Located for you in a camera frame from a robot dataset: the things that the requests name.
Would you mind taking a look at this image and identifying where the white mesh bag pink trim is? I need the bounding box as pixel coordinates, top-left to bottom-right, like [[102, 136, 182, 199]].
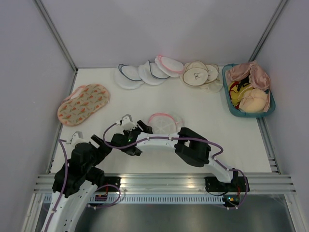
[[148, 112, 184, 134]]

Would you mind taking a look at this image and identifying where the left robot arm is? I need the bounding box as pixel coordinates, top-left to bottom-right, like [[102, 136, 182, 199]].
[[41, 135, 112, 232]]

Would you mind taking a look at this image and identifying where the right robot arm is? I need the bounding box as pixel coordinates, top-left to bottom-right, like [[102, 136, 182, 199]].
[[103, 118, 239, 191]]

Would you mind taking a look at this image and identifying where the floral patterned laundry bag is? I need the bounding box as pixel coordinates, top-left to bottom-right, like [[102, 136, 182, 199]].
[[57, 84, 111, 127]]

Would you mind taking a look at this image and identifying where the white bag blue trim left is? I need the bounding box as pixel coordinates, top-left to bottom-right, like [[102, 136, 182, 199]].
[[113, 64, 144, 90]]

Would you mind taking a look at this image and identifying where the white bag blue trim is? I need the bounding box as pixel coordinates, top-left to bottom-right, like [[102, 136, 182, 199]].
[[113, 64, 144, 90], [138, 60, 170, 86]]

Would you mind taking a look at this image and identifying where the white bag blue trim right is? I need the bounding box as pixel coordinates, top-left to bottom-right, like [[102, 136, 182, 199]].
[[138, 60, 170, 86]]

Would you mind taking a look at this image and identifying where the white bag pink trim back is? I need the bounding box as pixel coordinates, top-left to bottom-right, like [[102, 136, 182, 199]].
[[154, 55, 184, 78]]

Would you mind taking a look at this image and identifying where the beige laundry bag front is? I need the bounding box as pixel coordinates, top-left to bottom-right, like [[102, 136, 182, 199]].
[[182, 61, 209, 87]]

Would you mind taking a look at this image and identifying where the beige laundry bag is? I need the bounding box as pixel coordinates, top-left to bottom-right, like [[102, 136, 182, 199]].
[[182, 61, 209, 87], [200, 64, 223, 93]]

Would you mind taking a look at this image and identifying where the beige laundry bag rear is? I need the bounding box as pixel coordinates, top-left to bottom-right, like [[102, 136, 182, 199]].
[[200, 64, 223, 93]]

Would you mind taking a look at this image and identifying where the yellow bra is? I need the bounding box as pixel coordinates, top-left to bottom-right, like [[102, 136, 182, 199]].
[[228, 82, 253, 110]]

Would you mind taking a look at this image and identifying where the peach padded bra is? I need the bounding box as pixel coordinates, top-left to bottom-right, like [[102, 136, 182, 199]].
[[239, 88, 269, 113]]

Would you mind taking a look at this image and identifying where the pink satin bra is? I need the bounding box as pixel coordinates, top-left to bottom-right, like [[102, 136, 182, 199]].
[[225, 61, 271, 91]]

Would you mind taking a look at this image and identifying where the teal plastic basket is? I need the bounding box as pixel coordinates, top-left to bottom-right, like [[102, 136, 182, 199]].
[[222, 63, 276, 118]]

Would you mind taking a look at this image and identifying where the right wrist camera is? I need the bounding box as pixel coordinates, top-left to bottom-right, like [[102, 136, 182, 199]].
[[116, 114, 137, 131]]

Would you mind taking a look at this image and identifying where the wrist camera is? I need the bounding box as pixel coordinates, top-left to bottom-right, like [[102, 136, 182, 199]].
[[116, 114, 137, 131], [70, 131, 85, 147]]

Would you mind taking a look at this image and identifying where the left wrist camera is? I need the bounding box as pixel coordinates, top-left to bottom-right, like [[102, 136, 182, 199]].
[[70, 131, 85, 147]]

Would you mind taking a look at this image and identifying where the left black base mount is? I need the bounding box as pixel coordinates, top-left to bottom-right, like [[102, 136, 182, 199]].
[[96, 176, 121, 195]]

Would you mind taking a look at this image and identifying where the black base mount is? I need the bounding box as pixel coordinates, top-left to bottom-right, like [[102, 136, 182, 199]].
[[205, 176, 250, 193], [96, 176, 121, 195]]

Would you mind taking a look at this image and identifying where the aluminium mounting rail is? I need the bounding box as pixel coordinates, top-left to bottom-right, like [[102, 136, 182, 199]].
[[33, 173, 297, 194]]

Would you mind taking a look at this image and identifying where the white slotted cable duct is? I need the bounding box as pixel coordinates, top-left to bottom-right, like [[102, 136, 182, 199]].
[[43, 194, 224, 204]]

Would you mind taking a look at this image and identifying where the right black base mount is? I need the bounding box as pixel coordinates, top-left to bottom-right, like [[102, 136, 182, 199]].
[[205, 176, 250, 193]]

